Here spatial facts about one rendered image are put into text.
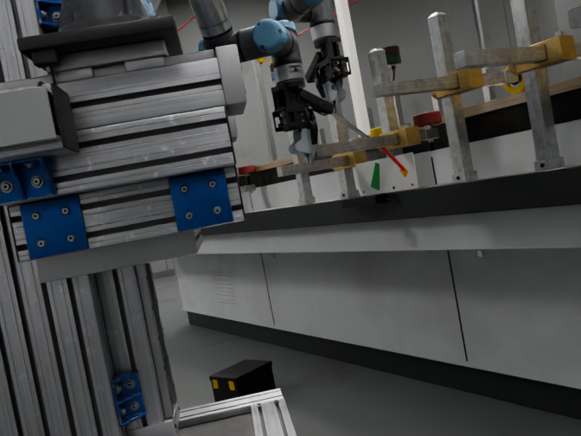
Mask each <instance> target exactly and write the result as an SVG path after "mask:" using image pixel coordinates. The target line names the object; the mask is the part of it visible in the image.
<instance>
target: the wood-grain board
mask: <svg viewBox="0 0 581 436"><path fill-rule="evenodd" d="M548 87H549V93H550V96H553V95H556V94H560V93H566V92H570V91H572V90H576V89H579V88H581V76H578V77H574V78H571V79H568V80H562V81H559V82H556V83H552V84H550V85H548ZM526 102H527V97H526V92H521V93H516V94H512V95H509V96H506V97H503V98H499V99H494V100H490V101H488V102H484V103H481V104H478V105H474V106H469V107H465V108H463V113H464V117H465V118H468V117H472V116H476V115H479V114H483V113H486V112H492V111H495V110H499V109H502V108H506V107H510V106H516V105H519V104H522V103H526ZM441 118H442V123H440V124H436V125H442V124H445V119H444V114H441ZM436 125H433V126H436ZM291 163H293V159H292V156H291V157H286V158H282V159H279V160H276V161H272V162H269V163H263V164H261V165H257V166H255V170H256V172H259V171H262V170H268V169H271V168H275V167H278V166H282V165H286V164H291Z"/></svg>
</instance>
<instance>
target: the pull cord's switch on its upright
mask: <svg viewBox="0 0 581 436"><path fill-rule="evenodd" d="M263 62H265V57H264V58H260V59H257V60H253V61H252V66H253V71H254V76H255V80H256V85H257V90H258V95H259V104H260V108H261V113H262V118H263V122H264V128H265V136H266V141H267V145H268V151H269V155H270V159H271V162H272V161H276V160H278V157H277V153H276V147H275V143H274V138H273V133H272V128H271V120H270V115H269V110H268V105H267V100H266V96H265V87H264V82H263V77H262V73H261V68H260V65H261V64H262V63H263Z"/></svg>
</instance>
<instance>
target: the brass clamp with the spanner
mask: <svg viewBox="0 0 581 436"><path fill-rule="evenodd" d="M396 133H397V134H398V140H399V144H396V145H392V146H386V147H385V148H386V149H387V150H388V151H389V150H393V149H398V148H404V147H407V146H412V145H415V144H421V140H420V136H419V130H418V126H412V127H406V128H402V129H398V130H396V131H390V132H387V133H383V134H380V135H379V136H384V135H390V134H396Z"/></svg>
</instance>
